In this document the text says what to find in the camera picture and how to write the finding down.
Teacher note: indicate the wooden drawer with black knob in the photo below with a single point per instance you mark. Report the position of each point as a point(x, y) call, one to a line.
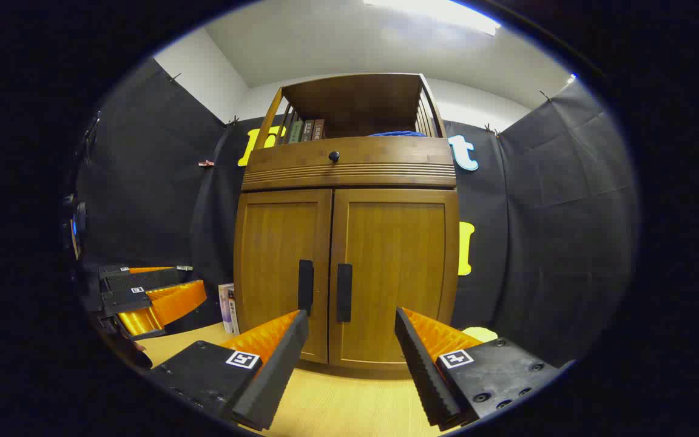
point(386, 159)

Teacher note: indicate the dark brown book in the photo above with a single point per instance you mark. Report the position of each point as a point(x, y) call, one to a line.
point(307, 130)

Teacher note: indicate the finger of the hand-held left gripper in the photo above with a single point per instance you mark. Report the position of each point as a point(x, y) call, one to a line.
point(170, 303)
point(143, 279)

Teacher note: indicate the wooden double-door shoe cabinet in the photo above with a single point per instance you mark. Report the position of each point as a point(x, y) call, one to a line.
point(355, 97)

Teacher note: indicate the reddish brown book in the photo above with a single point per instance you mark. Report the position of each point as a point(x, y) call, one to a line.
point(318, 129)

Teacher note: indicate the white and brown book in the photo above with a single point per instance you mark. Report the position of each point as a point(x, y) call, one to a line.
point(235, 312)

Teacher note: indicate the wooden shoe cabinet door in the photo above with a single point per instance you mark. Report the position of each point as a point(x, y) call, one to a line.
point(398, 255)
point(276, 255)

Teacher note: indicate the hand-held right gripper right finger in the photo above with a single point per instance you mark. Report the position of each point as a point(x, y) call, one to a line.
point(422, 376)

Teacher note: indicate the blue cloth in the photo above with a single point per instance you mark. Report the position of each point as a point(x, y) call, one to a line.
point(398, 133)

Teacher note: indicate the pale yellow round object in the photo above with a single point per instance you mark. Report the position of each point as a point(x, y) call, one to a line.
point(480, 334)

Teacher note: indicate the black backdrop cloth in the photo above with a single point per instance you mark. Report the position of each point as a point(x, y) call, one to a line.
point(562, 230)

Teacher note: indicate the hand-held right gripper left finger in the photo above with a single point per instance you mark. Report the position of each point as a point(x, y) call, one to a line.
point(280, 376)

